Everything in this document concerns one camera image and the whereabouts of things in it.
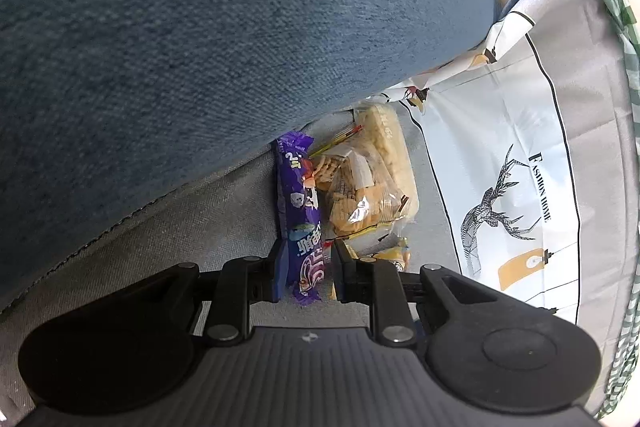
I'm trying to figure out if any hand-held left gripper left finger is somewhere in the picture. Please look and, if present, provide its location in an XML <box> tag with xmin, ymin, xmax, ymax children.
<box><xmin>135</xmin><ymin>234</ymin><xmax>291</xmax><ymax>343</ymax></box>

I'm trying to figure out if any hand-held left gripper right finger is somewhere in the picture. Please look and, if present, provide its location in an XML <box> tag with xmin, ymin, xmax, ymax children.
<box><xmin>331</xmin><ymin>238</ymin><xmax>542</xmax><ymax>347</ymax></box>

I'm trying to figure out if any purple snack packet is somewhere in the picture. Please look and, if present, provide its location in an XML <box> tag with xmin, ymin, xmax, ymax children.
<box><xmin>272</xmin><ymin>132</ymin><xmax>334</xmax><ymax>308</ymax></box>

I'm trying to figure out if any yellow snack packet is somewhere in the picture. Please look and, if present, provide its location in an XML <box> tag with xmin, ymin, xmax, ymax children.
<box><xmin>330</xmin><ymin>234</ymin><xmax>412</xmax><ymax>299</ymax></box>

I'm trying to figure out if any clear bag of crackers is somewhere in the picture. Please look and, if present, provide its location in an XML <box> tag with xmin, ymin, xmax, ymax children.
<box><xmin>307</xmin><ymin>124</ymin><xmax>417</xmax><ymax>239</ymax></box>

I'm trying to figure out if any deer print cloth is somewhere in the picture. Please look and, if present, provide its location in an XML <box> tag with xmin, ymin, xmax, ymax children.
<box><xmin>370</xmin><ymin>0</ymin><xmax>637</xmax><ymax>414</ymax></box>

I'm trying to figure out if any green checked cloth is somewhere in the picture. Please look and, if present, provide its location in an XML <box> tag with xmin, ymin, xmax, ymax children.
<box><xmin>584</xmin><ymin>0</ymin><xmax>640</xmax><ymax>419</ymax></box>

